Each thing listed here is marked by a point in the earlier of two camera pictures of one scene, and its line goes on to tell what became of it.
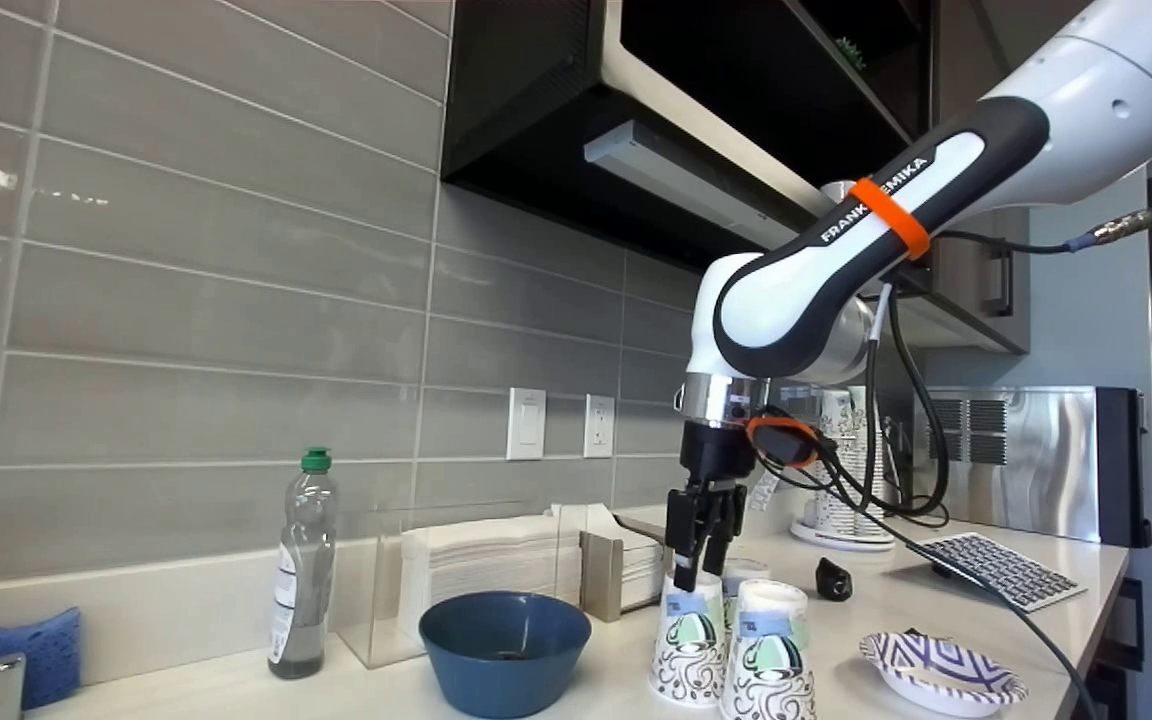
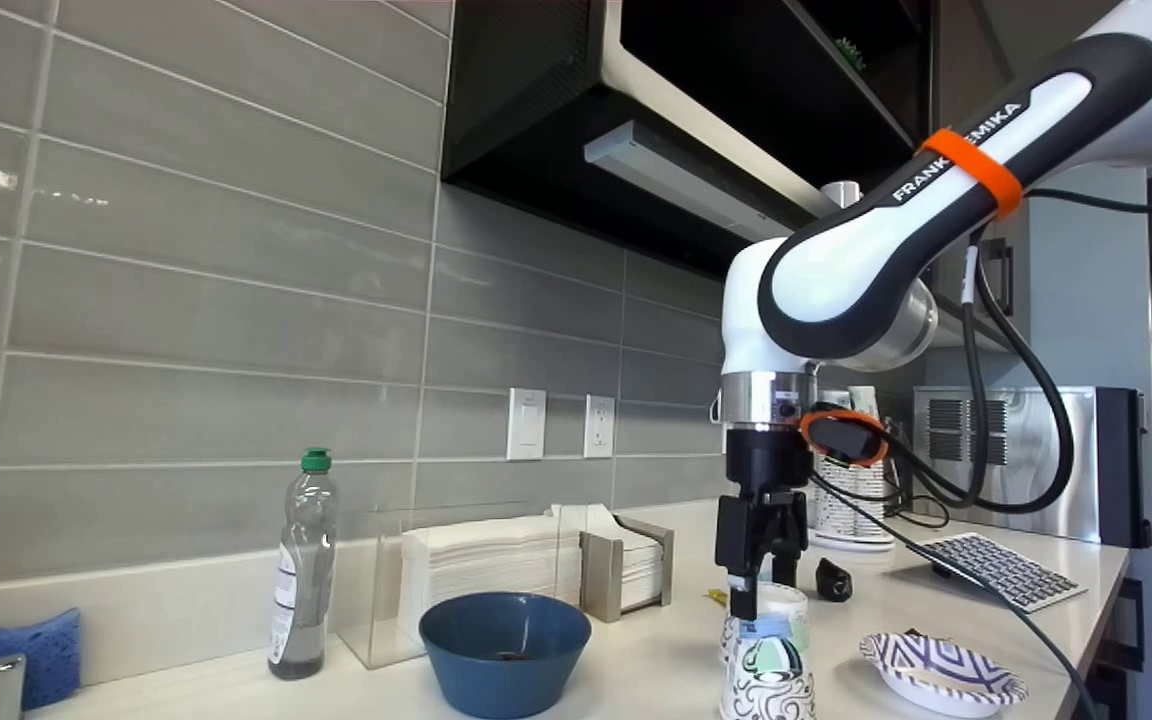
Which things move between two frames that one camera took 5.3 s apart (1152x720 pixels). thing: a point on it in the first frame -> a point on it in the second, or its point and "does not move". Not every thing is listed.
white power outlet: x=596 y=424 does not move
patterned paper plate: x=941 y=673 does not move
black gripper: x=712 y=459 -> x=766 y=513
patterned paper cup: x=769 y=669 does not move
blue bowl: x=504 y=655 does not move
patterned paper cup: x=692 y=640 -> x=779 y=631
